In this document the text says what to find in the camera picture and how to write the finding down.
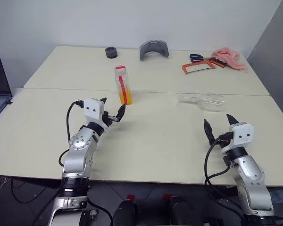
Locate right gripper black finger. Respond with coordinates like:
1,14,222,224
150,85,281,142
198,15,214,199
203,118,216,145
226,113,239,126

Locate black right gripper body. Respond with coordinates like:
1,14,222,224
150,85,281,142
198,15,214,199
214,131,233,150

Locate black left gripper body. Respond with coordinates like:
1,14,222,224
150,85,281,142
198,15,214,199
101,110,120,127

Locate bottle with orange liquid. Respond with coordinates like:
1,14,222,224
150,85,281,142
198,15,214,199
114,65,134,105

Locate clear plastic container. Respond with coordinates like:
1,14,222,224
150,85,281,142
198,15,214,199
178,93,226,112

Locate black round cap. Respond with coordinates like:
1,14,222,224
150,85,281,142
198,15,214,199
105,47,119,59

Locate pink fluffy cloth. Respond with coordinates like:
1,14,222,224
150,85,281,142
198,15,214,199
211,47,249,73

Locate grey curved plastic part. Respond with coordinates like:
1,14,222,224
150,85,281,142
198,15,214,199
139,40,170,61

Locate orange hacksaw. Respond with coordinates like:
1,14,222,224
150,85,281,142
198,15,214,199
182,58,227,76

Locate dark rounded shape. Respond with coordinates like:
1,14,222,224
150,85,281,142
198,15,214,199
113,199,139,226
166,196,196,226

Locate black box with white knob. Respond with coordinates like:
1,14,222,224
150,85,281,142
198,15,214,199
81,209,100,226

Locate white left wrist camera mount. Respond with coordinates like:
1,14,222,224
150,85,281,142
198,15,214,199
83,98,104,123

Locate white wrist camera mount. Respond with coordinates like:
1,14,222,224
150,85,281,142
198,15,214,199
229,121,254,148
83,98,104,123

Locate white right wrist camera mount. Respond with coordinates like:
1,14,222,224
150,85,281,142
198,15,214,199
229,121,254,148

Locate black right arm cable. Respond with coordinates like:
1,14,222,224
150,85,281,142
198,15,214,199
204,133,247,219

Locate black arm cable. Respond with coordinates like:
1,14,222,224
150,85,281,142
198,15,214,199
58,100,84,167
204,133,247,219

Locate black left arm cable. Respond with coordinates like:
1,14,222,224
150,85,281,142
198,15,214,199
58,100,84,167

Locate blue handled scissors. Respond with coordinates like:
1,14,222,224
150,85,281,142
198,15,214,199
189,53,217,64

